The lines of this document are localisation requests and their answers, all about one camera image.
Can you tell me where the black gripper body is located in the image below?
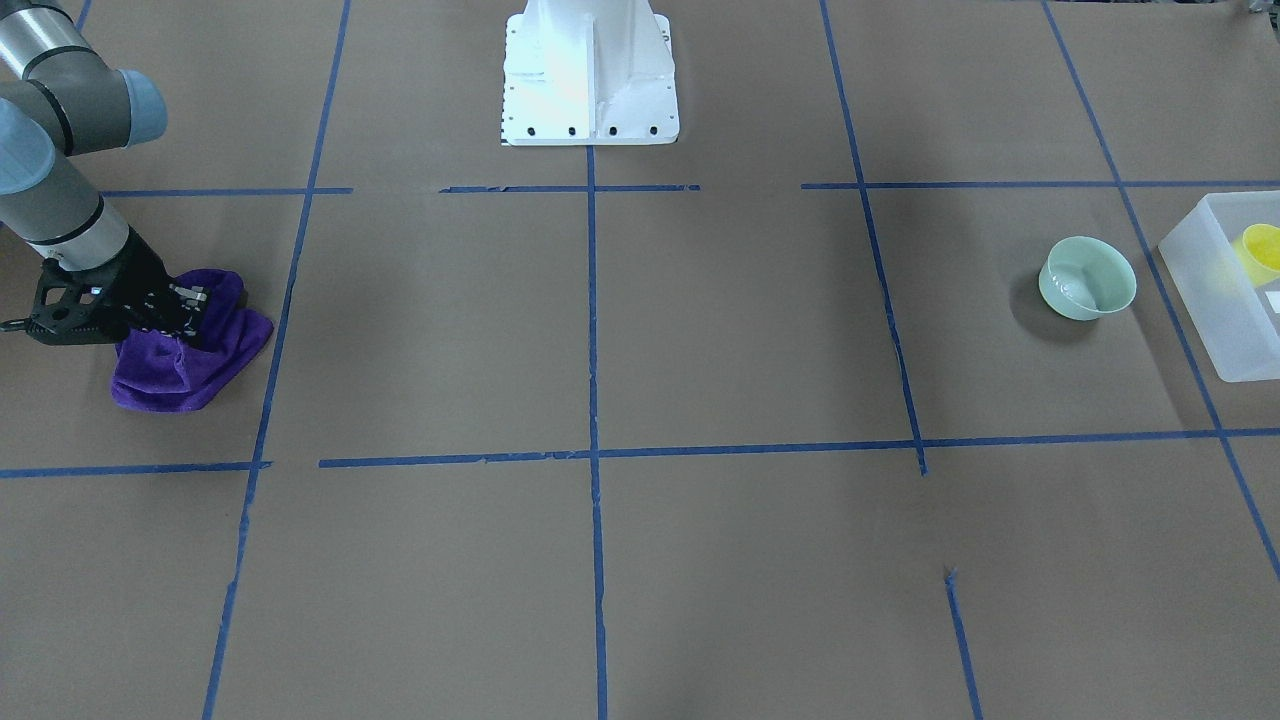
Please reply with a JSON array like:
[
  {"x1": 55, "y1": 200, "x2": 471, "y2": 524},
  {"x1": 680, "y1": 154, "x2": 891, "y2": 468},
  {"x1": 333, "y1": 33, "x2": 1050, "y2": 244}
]
[{"x1": 1, "y1": 231, "x2": 200, "y2": 346}]

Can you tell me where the purple microfiber cloth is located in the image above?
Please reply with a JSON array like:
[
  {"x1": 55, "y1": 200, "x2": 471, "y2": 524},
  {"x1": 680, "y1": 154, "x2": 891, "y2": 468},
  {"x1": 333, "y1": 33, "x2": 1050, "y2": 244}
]
[{"x1": 109, "y1": 269, "x2": 274, "y2": 413}]

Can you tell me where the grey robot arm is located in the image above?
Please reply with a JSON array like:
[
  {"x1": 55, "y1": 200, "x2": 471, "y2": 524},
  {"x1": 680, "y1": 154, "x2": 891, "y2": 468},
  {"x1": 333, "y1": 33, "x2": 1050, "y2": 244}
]
[{"x1": 1, "y1": 1, "x2": 209, "y2": 346}]

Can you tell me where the translucent plastic storage box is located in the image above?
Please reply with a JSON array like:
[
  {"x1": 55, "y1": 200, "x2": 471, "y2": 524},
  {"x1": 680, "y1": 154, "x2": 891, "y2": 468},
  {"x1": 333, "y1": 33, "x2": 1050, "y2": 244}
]
[{"x1": 1158, "y1": 190, "x2": 1279, "y2": 383}]

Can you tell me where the pale green ceramic bowl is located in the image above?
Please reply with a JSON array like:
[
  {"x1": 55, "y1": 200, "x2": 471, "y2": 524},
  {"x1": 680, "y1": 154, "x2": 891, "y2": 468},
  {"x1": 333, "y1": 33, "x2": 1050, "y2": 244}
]
[{"x1": 1037, "y1": 236, "x2": 1138, "y2": 322}]

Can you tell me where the yellow cup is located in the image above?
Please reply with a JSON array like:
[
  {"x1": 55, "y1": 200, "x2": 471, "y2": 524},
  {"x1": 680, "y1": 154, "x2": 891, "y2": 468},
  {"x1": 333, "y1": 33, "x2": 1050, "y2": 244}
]
[{"x1": 1230, "y1": 223, "x2": 1279, "y2": 288}]

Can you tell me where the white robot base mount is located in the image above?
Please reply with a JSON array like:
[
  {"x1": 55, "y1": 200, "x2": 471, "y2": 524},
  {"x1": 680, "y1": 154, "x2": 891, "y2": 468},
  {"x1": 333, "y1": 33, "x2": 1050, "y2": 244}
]
[{"x1": 500, "y1": 1, "x2": 681, "y2": 147}]

